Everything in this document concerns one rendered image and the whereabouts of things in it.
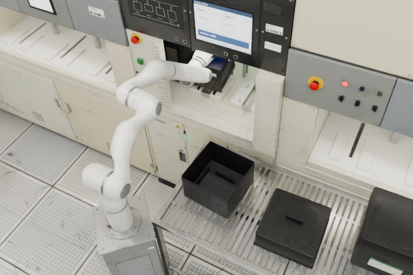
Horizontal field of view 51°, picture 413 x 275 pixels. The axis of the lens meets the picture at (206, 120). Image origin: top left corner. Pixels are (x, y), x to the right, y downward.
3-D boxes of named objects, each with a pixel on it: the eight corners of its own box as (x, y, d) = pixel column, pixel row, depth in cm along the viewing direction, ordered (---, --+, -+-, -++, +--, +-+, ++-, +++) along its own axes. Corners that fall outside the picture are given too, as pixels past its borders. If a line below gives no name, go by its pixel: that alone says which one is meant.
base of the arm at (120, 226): (106, 244, 213) (98, 225, 199) (101, 212, 226) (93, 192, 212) (144, 232, 216) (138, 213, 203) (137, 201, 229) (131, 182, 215)
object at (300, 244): (252, 244, 210) (253, 231, 200) (274, 196, 227) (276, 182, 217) (312, 269, 200) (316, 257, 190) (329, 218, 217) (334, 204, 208)
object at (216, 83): (187, 86, 265) (182, 48, 241) (201, 65, 277) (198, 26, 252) (224, 98, 258) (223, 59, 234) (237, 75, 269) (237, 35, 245)
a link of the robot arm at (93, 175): (117, 218, 202) (106, 189, 184) (86, 201, 208) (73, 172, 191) (133, 198, 208) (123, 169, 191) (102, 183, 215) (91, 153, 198)
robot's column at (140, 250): (126, 310, 265) (98, 255, 209) (119, 268, 284) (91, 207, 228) (171, 296, 270) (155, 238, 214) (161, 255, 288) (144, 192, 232)
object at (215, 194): (211, 159, 245) (209, 140, 233) (254, 180, 234) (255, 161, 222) (182, 195, 230) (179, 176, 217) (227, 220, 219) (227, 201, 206)
